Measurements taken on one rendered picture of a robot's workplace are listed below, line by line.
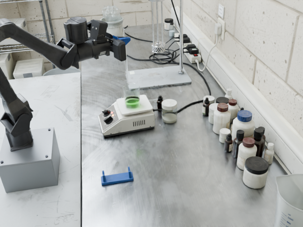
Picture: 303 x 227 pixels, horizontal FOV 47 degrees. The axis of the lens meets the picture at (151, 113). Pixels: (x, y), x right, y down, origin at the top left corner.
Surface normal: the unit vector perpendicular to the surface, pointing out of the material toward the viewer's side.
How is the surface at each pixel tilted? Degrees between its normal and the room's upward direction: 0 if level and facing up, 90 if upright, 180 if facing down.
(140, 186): 0
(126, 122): 90
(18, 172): 90
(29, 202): 0
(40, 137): 5
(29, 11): 90
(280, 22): 90
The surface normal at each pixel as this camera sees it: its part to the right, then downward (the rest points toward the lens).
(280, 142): -0.98, 0.12
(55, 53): 0.29, 0.23
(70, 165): -0.04, -0.85
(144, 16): 0.18, 0.51
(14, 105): 0.48, 0.02
